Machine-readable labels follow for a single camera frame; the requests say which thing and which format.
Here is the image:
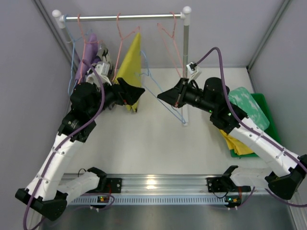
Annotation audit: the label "purple trousers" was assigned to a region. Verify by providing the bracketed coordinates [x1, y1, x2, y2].
[75, 33, 98, 82]

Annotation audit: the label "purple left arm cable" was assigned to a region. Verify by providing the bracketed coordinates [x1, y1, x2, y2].
[23, 59, 106, 230]

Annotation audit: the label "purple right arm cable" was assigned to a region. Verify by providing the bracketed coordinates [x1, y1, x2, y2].
[196, 47, 307, 208]

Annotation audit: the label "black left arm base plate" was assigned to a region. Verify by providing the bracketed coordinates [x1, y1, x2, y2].
[95, 178, 122, 194]

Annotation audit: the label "green tie-dye trousers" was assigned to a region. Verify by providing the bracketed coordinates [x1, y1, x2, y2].
[228, 87, 270, 131]

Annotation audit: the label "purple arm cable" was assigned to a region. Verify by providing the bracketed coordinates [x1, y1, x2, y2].
[196, 47, 307, 208]
[23, 59, 106, 230]

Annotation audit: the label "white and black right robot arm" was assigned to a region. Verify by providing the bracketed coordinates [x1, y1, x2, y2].
[157, 77, 307, 200]

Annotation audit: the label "pink hanger of purple trousers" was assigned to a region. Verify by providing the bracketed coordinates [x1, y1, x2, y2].
[76, 13, 104, 84]

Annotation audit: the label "camouflage trousers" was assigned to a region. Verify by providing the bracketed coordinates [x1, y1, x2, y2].
[91, 44, 114, 81]

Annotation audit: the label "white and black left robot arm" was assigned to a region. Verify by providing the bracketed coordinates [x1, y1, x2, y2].
[15, 78, 145, 221]

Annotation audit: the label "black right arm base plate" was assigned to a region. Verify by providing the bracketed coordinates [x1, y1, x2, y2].
[206, 176, 251, 193]

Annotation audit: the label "pink hanger of olive trousers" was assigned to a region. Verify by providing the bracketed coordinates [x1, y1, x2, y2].
[112, 12, 141, 81]

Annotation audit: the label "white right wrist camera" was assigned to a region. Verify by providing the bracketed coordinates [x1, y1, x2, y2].
[186, 62, 202, 82]

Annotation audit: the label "aluminium mounting rail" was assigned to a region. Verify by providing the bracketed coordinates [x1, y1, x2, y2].
[59, 174, 298, 206]

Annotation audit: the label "green plastic bin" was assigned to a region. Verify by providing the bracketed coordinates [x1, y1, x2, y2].
[230, 93, 281, 158]

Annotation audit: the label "empty light blue hanger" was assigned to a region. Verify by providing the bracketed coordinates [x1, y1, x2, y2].
[63, 14, 83, 96]

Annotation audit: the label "silver clothes rack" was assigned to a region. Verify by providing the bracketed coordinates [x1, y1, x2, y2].
[52, 6, 192, 127]

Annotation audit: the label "olive yellow trousers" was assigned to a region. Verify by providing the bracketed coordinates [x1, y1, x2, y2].
[112, 32, 142, 113]

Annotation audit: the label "pink hanger of yellow trousers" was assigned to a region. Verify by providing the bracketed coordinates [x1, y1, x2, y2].
[157, 11, 184, 78]

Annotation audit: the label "blue hanger of green trousers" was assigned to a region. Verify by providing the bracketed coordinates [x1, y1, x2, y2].
[134, 50, 187, 125]

